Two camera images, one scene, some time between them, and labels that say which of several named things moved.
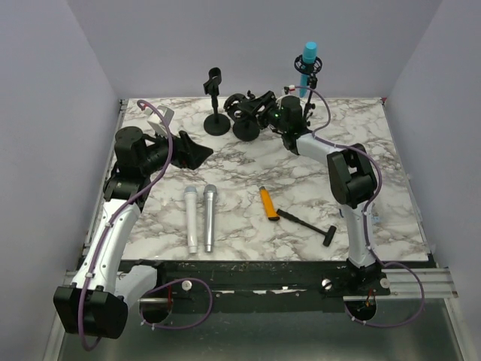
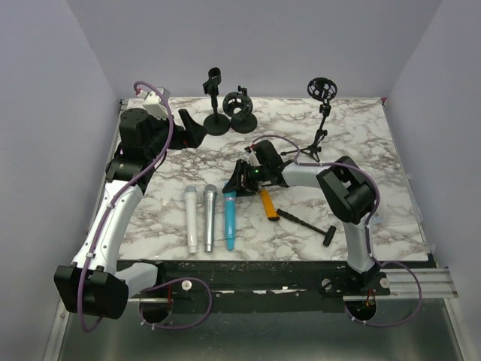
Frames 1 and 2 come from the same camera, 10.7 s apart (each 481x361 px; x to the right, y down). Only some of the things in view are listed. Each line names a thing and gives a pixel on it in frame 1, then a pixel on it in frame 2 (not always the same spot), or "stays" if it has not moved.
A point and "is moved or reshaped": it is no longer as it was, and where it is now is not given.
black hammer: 328,235 stays
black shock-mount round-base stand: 245,127 is moved or reshaped
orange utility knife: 271,210 stays
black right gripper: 268,100 to 245,188
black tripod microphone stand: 308,65 to 322,89
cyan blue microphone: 309,56 to 230,198
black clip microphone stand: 216,124 stays
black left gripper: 188,153 to 189,138
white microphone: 191,194 stays
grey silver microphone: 210,193 stays
